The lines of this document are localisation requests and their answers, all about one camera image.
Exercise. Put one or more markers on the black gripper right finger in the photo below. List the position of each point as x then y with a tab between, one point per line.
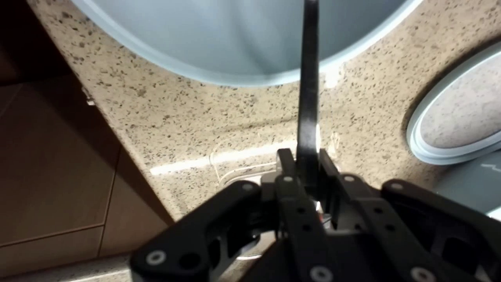
376	220

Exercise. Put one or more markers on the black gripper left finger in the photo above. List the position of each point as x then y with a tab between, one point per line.
291	209

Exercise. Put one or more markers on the clear plastic container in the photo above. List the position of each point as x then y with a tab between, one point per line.
471	181

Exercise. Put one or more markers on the small light blue bowl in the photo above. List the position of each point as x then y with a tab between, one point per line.
219	37

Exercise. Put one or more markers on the light blue round plate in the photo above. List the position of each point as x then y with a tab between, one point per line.
459	112

